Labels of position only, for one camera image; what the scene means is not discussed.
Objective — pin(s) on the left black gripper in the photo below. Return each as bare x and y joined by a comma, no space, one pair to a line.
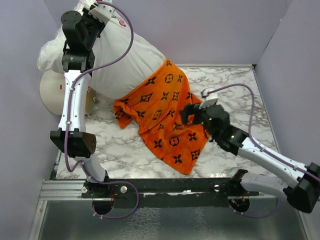
92,22

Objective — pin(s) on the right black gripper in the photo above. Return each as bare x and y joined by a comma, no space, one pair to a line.
191,114

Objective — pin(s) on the orange patterned pillowcase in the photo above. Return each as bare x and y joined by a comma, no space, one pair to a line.
155,106

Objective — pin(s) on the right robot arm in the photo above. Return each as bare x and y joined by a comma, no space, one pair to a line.
298,183

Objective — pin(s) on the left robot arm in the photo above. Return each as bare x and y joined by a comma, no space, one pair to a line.
78,146

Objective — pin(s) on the white cylinder with pegs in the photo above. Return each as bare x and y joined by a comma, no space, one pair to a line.
52,93

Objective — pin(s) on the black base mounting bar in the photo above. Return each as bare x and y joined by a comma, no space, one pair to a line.
165,192

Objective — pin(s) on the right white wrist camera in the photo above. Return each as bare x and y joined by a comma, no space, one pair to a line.
210,97

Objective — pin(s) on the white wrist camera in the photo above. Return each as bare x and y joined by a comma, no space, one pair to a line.
210,97
102,11

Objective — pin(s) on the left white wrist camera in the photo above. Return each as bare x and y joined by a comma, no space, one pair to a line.
102,11

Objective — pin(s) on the aluminium rail frame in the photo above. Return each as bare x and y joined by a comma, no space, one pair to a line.
73,189

